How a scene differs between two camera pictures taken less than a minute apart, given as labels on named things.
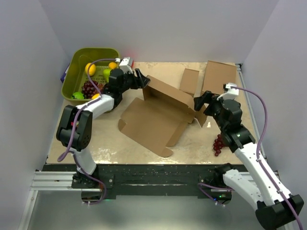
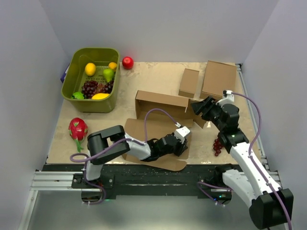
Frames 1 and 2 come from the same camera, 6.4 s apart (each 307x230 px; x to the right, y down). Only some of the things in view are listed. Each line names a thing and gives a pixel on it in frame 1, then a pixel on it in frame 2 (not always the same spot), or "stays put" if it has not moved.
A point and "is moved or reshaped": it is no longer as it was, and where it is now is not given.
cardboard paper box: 158,121 is moved or reshaped
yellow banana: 95,96 stays put
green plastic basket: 87,72 stays put
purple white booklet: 63,77 stays put
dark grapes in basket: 88,89 stays put
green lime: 77,95 stays put
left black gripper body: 130,82 → 178,148
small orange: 112,65 stays put
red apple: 131,54 → 127,63
